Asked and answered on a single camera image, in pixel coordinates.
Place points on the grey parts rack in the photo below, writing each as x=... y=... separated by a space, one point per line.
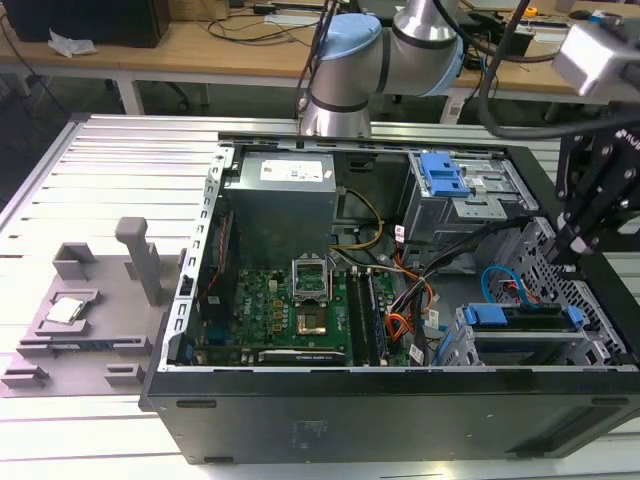
x=115 y=300

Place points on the hard disk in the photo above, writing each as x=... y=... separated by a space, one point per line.
x=487 y=317

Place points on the wooden desk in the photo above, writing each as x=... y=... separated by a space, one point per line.
x=200 y=55

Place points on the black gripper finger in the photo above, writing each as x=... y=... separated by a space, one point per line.
x=590 y=180
x=612 y=205

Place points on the silver disk bay cage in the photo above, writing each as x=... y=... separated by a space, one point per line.
x=585 y=310

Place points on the RAM stick in slot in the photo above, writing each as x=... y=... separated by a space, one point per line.
x=377 y=320

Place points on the blue plastic cage latch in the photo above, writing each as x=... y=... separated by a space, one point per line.
x=442 y=175

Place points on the CPU socket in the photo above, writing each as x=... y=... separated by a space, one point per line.
x=310 y=324

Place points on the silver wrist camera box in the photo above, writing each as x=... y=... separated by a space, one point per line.
x=590 y=60

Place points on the yellow tape roll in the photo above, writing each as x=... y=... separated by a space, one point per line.
x=529 y=11

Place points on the RAM stick on rack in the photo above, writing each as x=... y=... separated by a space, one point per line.
x=85 y=345

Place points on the silver optical drive cage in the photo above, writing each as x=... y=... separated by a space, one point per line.
x=465 y=210

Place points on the black open PC case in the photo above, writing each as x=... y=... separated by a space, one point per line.
x=350 y=420

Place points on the green motherboard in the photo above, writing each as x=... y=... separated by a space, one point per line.
x=255 y=305

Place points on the black graphics card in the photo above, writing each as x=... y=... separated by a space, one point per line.
x=300 y=356

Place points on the black box on desk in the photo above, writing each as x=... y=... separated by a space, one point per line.
x=85 y=22

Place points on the small black device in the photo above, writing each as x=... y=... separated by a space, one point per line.
x=520 y=42

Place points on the grey power supply unit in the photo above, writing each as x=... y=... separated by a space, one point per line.
x=280 y=210

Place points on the silver CPU chip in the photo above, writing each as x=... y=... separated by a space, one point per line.
x=64 y=310

